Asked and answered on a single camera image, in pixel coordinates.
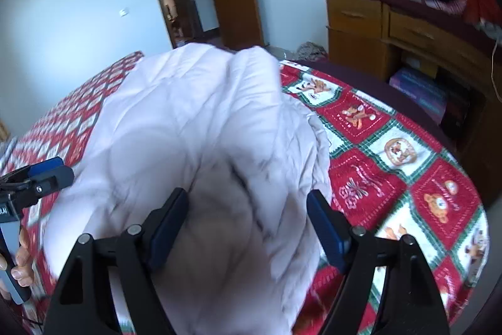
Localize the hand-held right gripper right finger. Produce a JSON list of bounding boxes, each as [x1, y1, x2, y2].
[[306, 189, 450, 335]]

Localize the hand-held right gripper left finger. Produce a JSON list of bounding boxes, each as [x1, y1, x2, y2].
[[45, 187, 190, 335]]

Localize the red printed blanket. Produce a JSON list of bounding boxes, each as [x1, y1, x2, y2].
[[0, 51, 491, 335]]

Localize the grey knitted cloth pile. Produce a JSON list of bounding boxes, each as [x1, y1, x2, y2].
[[296, 41, 328, 62]]

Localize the person's left hand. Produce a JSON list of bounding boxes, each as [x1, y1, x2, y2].
[[0, 227, 35, 300]]

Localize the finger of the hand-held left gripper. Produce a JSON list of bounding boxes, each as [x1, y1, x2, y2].
[[21, 165, 75, 207], [0, 157, 64, 187]]

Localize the thin cable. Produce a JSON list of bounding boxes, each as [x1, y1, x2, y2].
[[490, 40, 502, 101]]

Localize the purple box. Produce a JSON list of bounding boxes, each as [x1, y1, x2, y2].
[[388, 67, 448, 113]]

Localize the beige down jacket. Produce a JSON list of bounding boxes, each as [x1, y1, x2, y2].
[[43, 43, 332, 335]]

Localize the wooden dresser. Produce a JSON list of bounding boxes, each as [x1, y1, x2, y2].
[[319, 0, 502, 164]]

